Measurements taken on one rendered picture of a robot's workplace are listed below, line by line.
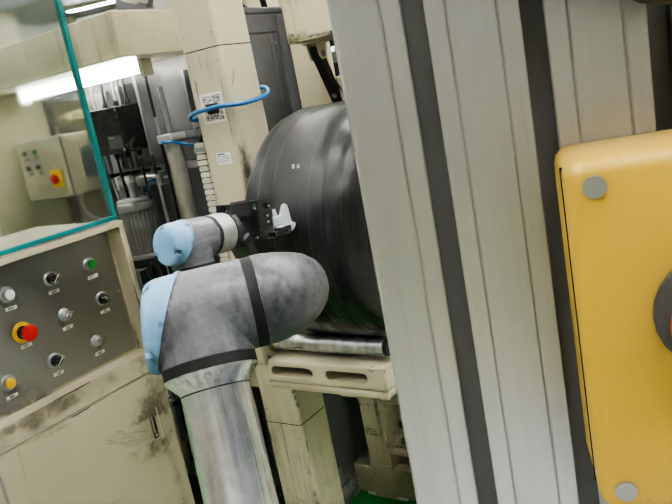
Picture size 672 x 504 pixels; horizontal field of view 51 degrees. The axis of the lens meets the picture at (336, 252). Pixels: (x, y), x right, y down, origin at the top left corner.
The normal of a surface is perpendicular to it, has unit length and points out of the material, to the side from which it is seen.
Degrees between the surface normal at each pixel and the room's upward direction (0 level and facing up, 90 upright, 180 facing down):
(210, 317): 69
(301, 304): 95
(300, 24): 90
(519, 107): 90
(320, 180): 62
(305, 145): 42
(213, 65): 90
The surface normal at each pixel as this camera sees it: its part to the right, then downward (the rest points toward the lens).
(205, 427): -0.35, -0.12
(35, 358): 0.82, -0.03
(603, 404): -0.44, 0.28
